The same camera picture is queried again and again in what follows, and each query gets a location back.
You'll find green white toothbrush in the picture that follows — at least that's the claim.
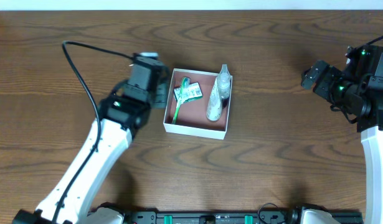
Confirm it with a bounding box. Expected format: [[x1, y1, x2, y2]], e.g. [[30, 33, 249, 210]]
[[171, 77, 191, 124]]

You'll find green white soap packet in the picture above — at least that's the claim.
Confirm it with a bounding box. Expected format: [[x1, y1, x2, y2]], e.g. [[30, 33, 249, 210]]
[[174, 82, 203, 103]]

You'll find white cosmetic tube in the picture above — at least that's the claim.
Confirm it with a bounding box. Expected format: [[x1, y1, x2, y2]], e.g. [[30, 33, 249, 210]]
[[206, 80, 222, 121]]

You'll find clear spray bottle dark liquid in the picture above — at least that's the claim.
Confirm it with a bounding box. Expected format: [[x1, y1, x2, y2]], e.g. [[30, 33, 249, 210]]
[[217, 64, 231, 108]]

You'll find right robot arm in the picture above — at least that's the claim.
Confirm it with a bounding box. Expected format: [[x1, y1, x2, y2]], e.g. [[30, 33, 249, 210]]
[[301, 44, 383, 223]]

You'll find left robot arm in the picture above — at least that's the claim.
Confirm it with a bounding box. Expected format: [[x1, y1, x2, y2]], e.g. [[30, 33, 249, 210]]
[[13, 52, 169, 223]]

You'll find white box with pink interior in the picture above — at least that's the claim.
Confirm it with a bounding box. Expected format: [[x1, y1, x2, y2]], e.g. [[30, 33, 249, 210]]
[[163, 68, 230, 140]]

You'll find black right cable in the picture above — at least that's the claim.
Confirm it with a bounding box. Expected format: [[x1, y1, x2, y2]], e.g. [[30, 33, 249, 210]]
[[346, 32, 383, 58]]

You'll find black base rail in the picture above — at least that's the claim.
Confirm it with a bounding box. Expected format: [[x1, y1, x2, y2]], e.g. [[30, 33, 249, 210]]
[[88, 203, 364, 224]]

